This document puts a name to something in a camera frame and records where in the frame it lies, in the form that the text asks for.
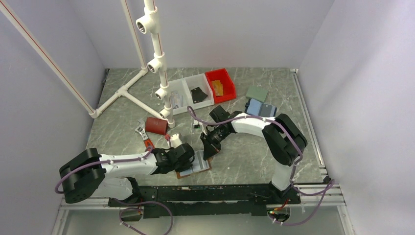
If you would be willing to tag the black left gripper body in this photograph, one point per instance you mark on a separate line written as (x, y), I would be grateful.
(180, 166)

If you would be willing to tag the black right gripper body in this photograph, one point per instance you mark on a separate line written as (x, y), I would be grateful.
(218, 134)

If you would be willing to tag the brown leather card holder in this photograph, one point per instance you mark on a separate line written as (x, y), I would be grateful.
(198, 165)

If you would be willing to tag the black card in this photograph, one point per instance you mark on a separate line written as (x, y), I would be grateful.
(198, 95)

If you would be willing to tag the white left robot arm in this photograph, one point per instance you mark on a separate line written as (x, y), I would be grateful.
(91, 174)

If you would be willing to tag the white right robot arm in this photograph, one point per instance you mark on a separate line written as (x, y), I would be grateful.
(284, 139)

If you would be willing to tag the dark red card holder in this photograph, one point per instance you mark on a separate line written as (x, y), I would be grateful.
(156, 126)

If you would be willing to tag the blue card holder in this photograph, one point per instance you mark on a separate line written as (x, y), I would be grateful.
(258, 108)

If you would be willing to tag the orange card in bin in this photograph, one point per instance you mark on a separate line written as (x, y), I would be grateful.
(218, 88)

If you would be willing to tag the grey card in blue holder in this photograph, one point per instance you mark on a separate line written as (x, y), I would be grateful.
(267, 110)

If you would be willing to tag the green card holder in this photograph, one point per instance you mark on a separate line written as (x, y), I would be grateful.
(257, 93)

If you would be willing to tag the red plastic bin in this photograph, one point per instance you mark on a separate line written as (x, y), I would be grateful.
(228, 85)

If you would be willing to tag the clear left plastic bin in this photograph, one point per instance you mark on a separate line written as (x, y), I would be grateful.
(181, 86)

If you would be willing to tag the clear plastic bin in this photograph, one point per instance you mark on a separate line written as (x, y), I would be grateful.
(181, 86)
(200, 80)

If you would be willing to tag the clear middle plastic bin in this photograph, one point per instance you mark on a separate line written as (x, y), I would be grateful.
(200, 80)

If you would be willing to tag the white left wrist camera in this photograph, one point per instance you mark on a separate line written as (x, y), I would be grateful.
(174, 140)

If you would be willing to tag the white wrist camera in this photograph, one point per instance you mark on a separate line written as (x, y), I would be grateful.
(174, 140)
(196, 125)

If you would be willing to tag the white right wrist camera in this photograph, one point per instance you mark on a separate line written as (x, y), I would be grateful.
(196, 125)

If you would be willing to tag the adjustable wrench red handle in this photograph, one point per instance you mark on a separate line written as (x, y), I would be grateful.
(141, 130)

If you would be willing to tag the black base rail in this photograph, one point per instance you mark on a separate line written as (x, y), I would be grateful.
(253, 199)

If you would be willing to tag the white pvc pipe frame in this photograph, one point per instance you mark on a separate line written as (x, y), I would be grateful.
(9, 13)

